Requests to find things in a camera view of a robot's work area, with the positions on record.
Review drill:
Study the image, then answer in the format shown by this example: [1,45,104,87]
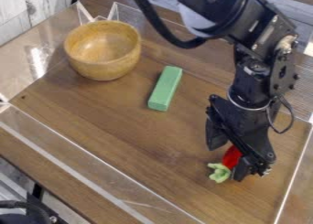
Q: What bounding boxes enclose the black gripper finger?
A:
[232,156,254,182]
[206,118,228,151]

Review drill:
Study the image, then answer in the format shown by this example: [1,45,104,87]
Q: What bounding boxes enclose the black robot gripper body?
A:
[206,95,276,176]

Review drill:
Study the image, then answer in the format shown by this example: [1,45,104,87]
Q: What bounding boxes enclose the red plush strawberry toy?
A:
[206,145,242,184]

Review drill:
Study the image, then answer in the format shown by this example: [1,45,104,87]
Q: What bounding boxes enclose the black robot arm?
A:
[135,0,298,181]

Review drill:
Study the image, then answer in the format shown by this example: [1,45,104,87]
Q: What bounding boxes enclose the green rectangular block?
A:
[148,66,183,112]

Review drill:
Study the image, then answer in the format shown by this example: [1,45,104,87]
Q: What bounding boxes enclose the wooden bowl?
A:
[64,20,141,81]

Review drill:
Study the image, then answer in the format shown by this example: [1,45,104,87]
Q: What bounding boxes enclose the clear acrylic tray enclosure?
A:
[0,9,313,224]

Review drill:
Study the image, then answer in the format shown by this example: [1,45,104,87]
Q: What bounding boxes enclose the black clamp mount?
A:
[25,183,68,224]

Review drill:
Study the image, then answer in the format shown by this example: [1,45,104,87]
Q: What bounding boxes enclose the black cable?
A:
[0,199,52,224]

